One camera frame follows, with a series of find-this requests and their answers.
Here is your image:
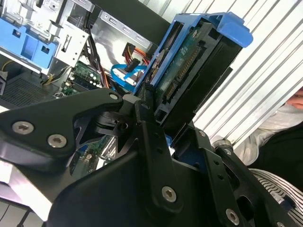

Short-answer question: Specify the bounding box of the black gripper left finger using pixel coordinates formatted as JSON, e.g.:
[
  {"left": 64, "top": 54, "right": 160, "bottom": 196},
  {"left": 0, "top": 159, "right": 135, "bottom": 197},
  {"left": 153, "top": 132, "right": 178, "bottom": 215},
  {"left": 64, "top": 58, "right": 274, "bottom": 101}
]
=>
[{"left": 0, "top": 83, "right": 185, "bottom": 210}]

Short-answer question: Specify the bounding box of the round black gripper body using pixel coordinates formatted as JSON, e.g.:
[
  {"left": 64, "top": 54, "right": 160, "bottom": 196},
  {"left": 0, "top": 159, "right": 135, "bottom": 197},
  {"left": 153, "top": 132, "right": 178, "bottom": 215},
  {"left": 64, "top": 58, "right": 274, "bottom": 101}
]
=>
[{"left": 46, "top": 150, "right": 226, "bottom": 227}]

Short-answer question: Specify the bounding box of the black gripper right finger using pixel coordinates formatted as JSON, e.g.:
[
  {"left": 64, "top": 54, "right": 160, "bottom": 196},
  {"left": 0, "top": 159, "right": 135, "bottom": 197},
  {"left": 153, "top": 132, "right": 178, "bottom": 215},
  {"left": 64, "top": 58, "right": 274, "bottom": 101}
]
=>
[{"left": 186, "top": 122, "right": 294, "bottom": 227}]

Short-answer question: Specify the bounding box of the hard disk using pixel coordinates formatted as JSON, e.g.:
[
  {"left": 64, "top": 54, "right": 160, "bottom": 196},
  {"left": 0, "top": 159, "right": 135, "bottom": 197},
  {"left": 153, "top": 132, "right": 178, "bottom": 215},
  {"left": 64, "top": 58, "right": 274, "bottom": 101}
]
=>
[{"left": 134, "top": 13, "right": 254, "bottom": 133}]

